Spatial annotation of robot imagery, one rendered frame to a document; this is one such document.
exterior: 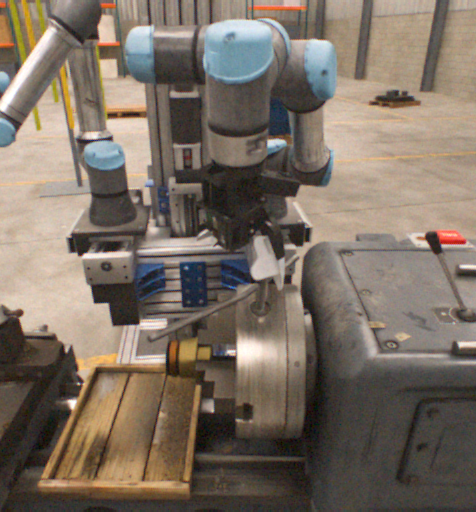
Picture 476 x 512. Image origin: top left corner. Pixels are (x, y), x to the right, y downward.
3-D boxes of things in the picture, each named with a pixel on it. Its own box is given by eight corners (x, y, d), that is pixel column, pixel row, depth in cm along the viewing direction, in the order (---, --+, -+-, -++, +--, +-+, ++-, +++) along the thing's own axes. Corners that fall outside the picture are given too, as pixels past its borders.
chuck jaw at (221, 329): (251, 342, 93) (251, 287, 93) (251, 345, 88) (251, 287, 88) (200, 341, 93) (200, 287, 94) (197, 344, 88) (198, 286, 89)
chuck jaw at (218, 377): (251, 358, 86) (252, 400, 75) (251, 377, 88) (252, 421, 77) (196, 357, 86) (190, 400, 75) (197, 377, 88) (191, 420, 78)
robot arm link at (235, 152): (238, 108, 56) (285, 126, 52) (238, 141, 59) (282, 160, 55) (195, 124, 53) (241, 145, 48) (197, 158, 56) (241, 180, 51)
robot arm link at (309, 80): (290, 157, 140) (268, 25, 89) (336, 160, 136) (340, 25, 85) (284, 190, 137) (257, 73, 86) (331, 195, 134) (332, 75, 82)
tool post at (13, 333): (27, 344, 103) (17, 310, 98) (13, 364, 97) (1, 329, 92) (-3, 343, 103) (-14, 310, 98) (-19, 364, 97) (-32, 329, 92)
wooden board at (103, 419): (204, 374, 116) (204, 363, 114) (190, 500, 84) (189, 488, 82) (95, 373, 116) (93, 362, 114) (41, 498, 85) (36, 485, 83)
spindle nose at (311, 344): (300, 349, 105) (309, 288, 91) (310, 430, 89) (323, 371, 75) (288, 349, 105) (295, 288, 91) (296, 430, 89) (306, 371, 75)
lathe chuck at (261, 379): (272, 345, 112) (279, 253, 91) (279, 466, 88) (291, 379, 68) (237, 345, 112) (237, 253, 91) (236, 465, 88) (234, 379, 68)
